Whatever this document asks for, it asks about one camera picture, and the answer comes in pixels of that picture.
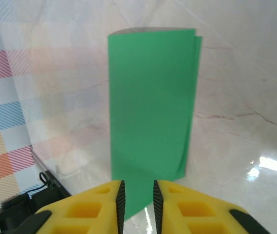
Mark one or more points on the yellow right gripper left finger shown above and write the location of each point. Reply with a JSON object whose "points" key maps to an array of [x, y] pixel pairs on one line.
{"points": [[84, 209]]}

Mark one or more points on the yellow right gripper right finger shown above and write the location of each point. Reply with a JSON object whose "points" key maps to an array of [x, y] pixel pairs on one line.
{"points": [[194, 209]]}

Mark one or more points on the green paper sheet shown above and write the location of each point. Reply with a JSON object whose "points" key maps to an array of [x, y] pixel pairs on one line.
{"points": [[150, 109]]}

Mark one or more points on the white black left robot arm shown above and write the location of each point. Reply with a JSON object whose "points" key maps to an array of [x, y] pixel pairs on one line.
{"points": [[16, 209]]}

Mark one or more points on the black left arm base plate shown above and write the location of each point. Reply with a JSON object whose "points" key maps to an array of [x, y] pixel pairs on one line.
{"points": [[58, 186]]}

